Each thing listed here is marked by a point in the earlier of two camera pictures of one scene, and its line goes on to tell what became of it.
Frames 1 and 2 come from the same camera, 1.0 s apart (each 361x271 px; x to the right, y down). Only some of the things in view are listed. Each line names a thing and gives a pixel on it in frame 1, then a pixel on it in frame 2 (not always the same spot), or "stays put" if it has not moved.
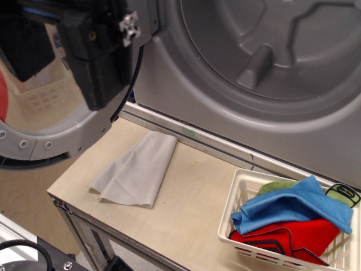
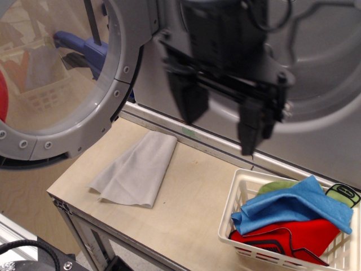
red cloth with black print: x=311 y=240 stays put
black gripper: x=94 y=43 -> x=224 y=42
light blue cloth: x=306 y=201 stays put
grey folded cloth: x=133 y=179 stays put
